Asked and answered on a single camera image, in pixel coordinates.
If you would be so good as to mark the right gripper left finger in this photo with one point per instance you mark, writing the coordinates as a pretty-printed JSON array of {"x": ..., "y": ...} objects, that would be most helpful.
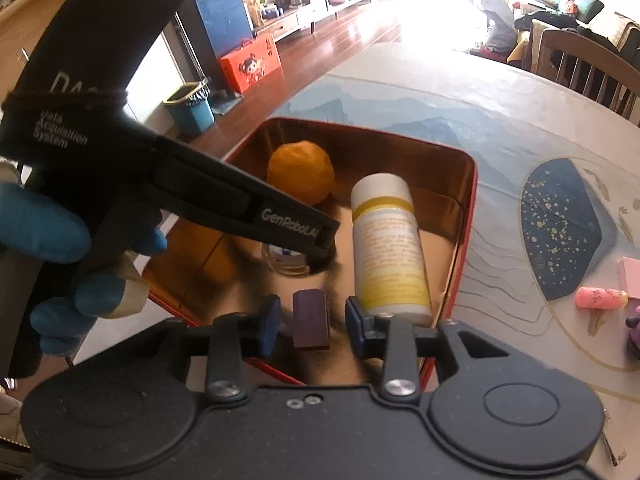
[{"x": 227, "y": 341}]

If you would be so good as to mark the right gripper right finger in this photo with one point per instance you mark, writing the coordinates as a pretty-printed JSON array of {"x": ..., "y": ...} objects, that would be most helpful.
[{"x": 398, "y": 343}]

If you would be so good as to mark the white pill bottle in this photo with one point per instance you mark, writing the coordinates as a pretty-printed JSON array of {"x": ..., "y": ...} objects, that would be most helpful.
[{"x": 389, "y": 265}]

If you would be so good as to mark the dark purple small block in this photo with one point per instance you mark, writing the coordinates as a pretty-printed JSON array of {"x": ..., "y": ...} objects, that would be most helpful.
[{"x": 311, "y": 327}]

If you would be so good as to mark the orange mandarin fruit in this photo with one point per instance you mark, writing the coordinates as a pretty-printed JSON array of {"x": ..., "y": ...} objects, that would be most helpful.
[{"x": 302, "y": 170}]

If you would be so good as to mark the pink tube toy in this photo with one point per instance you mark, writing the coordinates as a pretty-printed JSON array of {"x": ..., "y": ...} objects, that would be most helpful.
[{"x": 598, "y": 298}]

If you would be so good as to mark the purple toy figure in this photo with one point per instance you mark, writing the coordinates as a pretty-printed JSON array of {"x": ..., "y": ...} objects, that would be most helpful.
[{"x": 633, "y": 339}]

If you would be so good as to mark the pink eraser block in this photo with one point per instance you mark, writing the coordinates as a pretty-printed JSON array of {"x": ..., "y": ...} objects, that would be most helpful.
[{"x": 628, "y": 270}]

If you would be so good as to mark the blue gloved left hand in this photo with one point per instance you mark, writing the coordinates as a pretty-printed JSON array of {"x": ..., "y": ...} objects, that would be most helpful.
[{"x": 36, "y": 227}]

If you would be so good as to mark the red metal tin box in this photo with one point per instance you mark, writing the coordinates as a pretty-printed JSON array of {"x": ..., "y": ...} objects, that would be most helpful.
[{"x": 206, "y": 273}]

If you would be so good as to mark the blue trash bin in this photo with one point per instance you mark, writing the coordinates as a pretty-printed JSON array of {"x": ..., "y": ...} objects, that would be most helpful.
[{"x": 188, "y": 106}]

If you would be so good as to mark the orange gift box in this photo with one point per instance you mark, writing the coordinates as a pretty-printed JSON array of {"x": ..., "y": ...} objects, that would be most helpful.
[{"x": 250, "y": 63}]

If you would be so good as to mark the dark cabinet with blue panel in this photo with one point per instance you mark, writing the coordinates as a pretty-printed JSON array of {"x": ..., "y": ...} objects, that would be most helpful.
[{"x": 209, "y": 30}]

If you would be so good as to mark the printed landscape table mat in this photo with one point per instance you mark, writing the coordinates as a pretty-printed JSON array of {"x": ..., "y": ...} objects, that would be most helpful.
[{"x": 557, "y": 206}]

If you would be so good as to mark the low tv console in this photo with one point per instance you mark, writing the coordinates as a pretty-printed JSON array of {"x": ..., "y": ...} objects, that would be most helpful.
[{"x": 306, "y": 16}]

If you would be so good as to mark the wooden dining chair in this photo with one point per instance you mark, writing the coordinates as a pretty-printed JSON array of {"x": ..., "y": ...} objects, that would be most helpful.
[{"x": 589, "y": 69}]

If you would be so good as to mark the teal sofa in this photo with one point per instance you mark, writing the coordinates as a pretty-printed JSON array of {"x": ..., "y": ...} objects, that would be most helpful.
[{"x": 586, "y": 10}]

